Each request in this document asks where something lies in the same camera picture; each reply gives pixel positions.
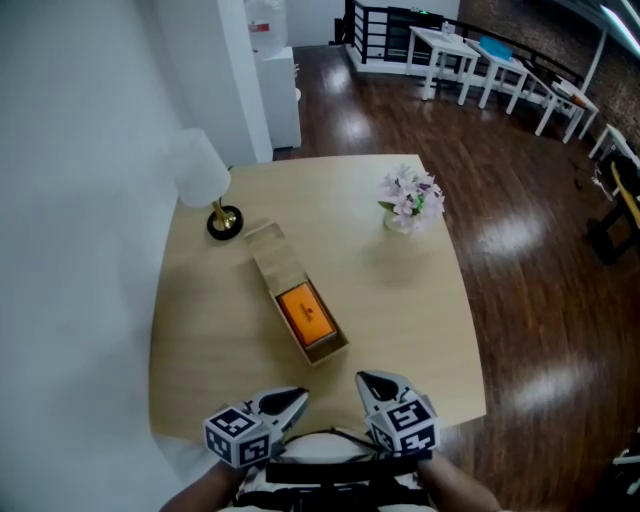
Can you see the white slanted pole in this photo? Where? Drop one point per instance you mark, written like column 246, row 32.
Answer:
column 596, row 60

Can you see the person's left forearm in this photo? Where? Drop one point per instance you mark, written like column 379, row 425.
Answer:
column 200, row 490

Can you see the white shade brass table lamp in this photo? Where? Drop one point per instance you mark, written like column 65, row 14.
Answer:
column 200, row 170

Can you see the black and yellow stand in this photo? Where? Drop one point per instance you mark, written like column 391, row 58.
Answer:
column 617, row 225

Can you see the pink artificial flower bouquet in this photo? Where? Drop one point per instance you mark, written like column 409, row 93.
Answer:
column 412, row 197

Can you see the orange and white papers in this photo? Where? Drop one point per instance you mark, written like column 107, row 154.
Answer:
column 572, row 92

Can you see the person's white shirt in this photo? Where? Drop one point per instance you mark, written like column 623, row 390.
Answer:
column 325, row 447

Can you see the white water dispenser cabinet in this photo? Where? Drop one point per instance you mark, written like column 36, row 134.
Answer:
column 280, row 95

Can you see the open wooden box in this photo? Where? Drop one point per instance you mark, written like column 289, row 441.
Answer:
column 327, row 352

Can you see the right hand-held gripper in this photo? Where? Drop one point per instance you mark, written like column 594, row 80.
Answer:
column 407, row 425

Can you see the blue flat box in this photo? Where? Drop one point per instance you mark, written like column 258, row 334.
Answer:
column 496, row 47

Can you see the small glass vase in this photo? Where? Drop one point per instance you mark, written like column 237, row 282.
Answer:
column 394, row 222

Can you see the orange rectangular box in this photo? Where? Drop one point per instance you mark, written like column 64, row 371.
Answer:
column 306, row 315

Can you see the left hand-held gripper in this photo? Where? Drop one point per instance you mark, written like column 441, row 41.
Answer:
column 235, row 437

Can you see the clear water bottle red label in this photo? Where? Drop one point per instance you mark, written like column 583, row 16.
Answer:
column 267, row 25

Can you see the person's right forearm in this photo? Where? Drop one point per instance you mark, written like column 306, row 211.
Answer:
column 460, row 485

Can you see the wooden sliding box lid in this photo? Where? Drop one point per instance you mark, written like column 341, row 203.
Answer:
column 275, row 255

